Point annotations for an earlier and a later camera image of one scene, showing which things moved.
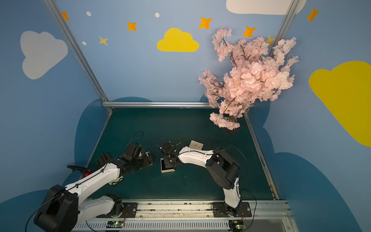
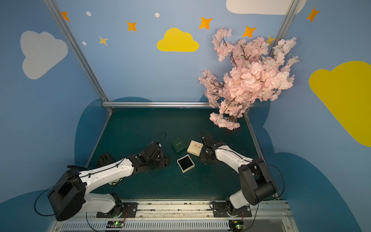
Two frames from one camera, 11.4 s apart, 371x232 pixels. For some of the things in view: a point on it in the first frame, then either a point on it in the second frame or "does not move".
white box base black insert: (163, 167) → (185, 163)
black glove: (106, 157) does not move
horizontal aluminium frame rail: (156, 104) does not move
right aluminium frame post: (285, 24) does not move
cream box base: (195, 145) does not move
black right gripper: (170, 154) → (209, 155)
